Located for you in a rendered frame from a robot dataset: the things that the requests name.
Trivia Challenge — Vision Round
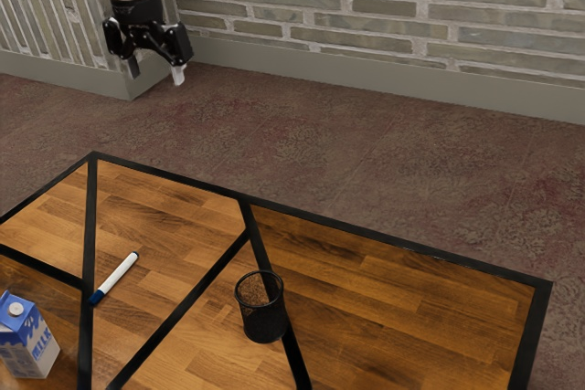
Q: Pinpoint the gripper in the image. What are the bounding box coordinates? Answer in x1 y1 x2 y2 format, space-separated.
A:
101 0 196 87

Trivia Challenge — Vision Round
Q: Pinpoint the white marker pen blue cap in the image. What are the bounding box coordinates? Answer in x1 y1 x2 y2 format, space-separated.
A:
87 250 140 307

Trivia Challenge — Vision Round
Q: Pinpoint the black mesh pen holder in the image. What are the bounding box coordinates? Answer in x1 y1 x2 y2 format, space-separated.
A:
233 269 290 345

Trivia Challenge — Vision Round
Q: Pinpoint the blue white milk carton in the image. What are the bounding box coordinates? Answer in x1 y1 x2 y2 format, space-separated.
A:
0 289 61 380

